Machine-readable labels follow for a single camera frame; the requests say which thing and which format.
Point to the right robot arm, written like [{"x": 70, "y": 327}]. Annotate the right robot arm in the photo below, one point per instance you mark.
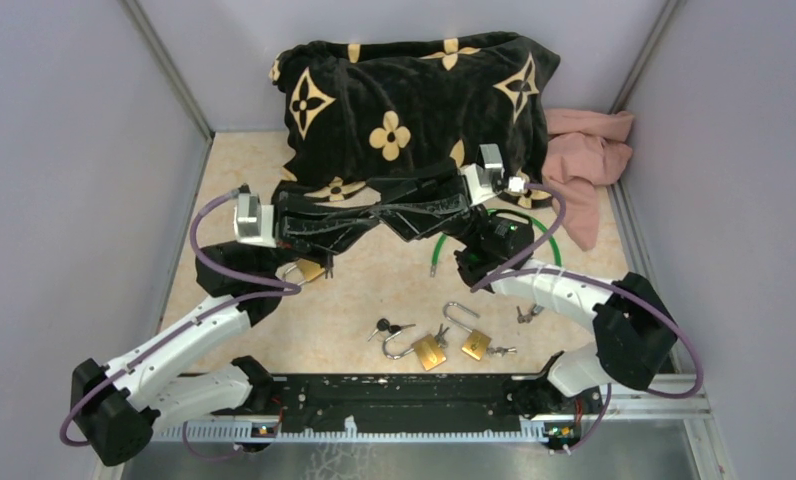
[{"x": 633, "y": 333}]

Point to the black headed keys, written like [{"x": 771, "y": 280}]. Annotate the black headed keys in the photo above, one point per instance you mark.
[{"x": 384, "y": 326}]

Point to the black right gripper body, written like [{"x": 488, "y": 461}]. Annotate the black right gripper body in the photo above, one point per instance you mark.
[{"x": 462, "y": 227}]

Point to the green cable lock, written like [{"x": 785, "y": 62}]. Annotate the green cable lock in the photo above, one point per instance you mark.
[{"x": 544, "y": 232}]

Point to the keys of left padlock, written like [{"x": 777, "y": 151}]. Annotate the keys of left padlock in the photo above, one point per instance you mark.
[{"x": 439, "y": 337}]

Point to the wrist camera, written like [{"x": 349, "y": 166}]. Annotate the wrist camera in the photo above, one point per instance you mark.
[
  {"x": 254, "y": 221},
  {"x": 487, "y": 179}
]

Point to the black floral plush blanket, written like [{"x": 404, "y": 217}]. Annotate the black floral plush blanket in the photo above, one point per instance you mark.
[{"x": 359, "y": 111}]

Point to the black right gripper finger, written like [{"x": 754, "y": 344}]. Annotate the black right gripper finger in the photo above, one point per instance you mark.
[
  {"x": 408, "y": 221},
  {"x": 432, "y": 183}
]

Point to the silver cable lock keys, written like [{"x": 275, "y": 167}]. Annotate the silver cable lock keys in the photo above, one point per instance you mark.
[{"x": 524, "y": 317}]

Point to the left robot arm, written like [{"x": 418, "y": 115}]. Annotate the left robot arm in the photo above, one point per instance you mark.
[{"x": 239, "y": 244}]

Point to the keys of right padlock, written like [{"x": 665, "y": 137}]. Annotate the keys of right padlock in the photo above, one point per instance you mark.
[{"x": 501, "y": 351}]

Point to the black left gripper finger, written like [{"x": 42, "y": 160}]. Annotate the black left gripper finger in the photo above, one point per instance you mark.
[
  {"x": 302, "y": 208},
  {"x": 337, "y": 237}
]

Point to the brass padlock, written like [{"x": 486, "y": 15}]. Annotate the brass padlock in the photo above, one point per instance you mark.
[
  {"x": 476, "y": 343},
  {"x": 425, "y": 349},
  {"x": 302, "y": 272}
]

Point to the keys of padlock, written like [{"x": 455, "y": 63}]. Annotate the keys of padlock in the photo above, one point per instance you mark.
[
  {"x": 501, "y": 351},
  {"x": 439, "y": 337}
]

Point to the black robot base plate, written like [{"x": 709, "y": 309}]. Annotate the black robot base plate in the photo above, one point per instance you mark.
[{"x": 420, "y": 407}]

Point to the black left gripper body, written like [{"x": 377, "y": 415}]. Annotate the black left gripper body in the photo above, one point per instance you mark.
[{"x": 291, "y": 236}]

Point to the pink cloth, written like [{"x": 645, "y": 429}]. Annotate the pink cloth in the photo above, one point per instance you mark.
[{"x": 586, "y": 150}]

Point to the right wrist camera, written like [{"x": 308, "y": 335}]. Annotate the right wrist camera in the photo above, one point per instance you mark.
[{"x": 487, "y": 179}]

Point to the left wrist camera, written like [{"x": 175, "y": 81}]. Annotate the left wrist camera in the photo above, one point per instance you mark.
[{"x": 254, "y": 221}]

